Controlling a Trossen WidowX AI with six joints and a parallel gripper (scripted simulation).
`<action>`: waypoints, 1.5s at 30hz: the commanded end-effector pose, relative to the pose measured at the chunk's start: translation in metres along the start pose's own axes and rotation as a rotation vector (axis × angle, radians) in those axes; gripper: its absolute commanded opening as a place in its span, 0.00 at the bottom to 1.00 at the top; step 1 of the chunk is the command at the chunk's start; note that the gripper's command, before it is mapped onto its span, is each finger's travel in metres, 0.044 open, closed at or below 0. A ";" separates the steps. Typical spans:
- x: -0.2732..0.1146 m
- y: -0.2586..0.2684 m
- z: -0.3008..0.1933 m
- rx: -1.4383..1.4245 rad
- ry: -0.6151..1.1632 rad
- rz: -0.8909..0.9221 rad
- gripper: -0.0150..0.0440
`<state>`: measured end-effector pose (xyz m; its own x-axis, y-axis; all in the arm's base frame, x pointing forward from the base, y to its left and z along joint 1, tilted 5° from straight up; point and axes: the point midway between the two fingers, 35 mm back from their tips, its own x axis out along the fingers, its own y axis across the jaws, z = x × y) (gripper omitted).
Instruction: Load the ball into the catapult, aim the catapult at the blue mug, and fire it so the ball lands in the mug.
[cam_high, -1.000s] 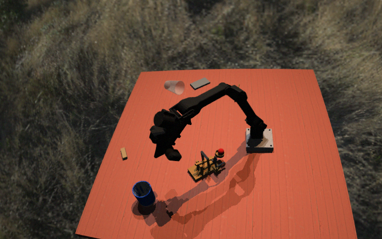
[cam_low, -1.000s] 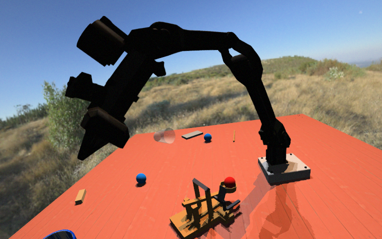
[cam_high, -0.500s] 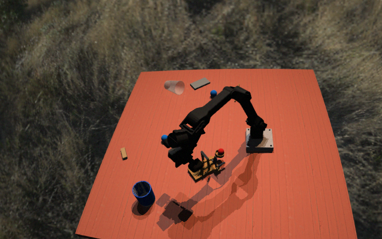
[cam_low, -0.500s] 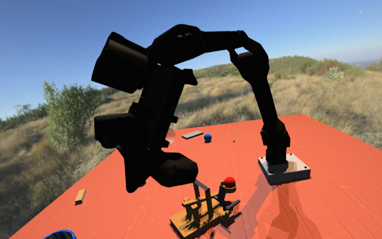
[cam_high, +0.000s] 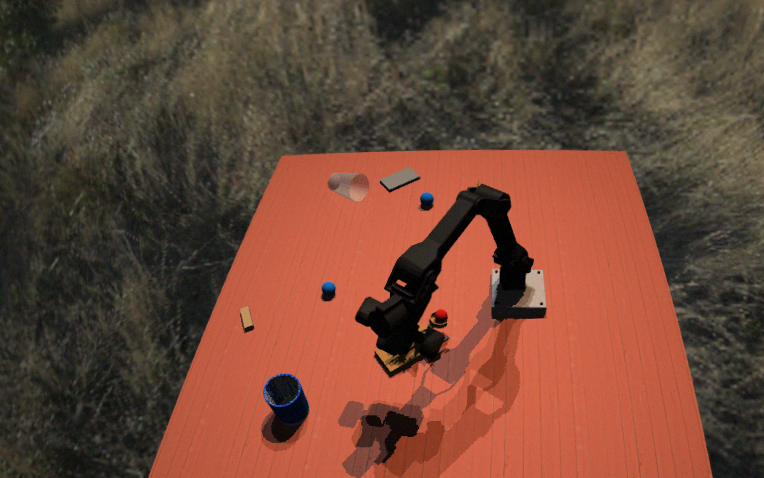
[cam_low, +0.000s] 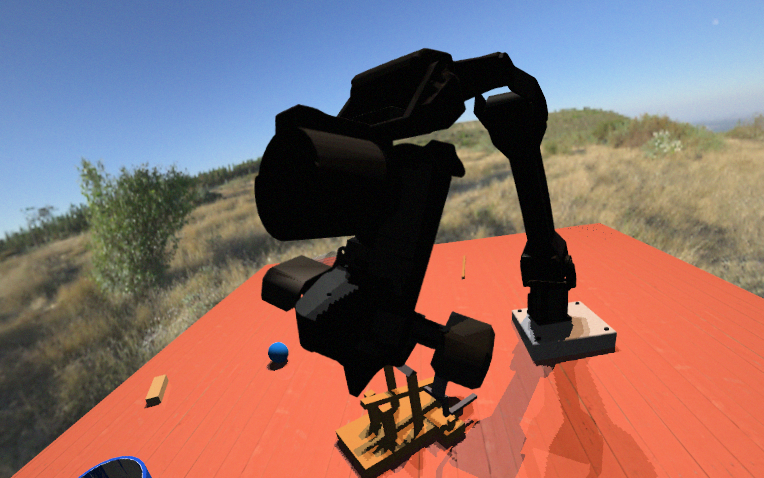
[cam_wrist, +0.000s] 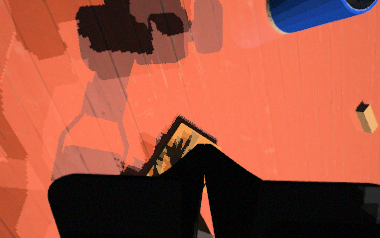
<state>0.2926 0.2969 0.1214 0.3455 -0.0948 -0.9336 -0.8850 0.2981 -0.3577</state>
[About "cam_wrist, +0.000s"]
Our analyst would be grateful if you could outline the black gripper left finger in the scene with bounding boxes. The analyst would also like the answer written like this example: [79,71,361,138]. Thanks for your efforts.
[47,143,205,238]

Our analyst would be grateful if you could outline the wooden toy catapult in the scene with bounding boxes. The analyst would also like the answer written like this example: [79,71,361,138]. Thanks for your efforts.
[143,121,222,238]

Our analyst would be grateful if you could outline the blue mug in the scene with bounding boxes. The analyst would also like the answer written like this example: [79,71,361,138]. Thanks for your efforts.
[266,0,378,34]

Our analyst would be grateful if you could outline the tan rectangular block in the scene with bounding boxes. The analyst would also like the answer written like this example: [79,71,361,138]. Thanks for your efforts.
[356,103,378,134]

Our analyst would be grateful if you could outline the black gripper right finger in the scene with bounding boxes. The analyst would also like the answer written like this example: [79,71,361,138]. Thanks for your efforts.
[205,144,380,238]

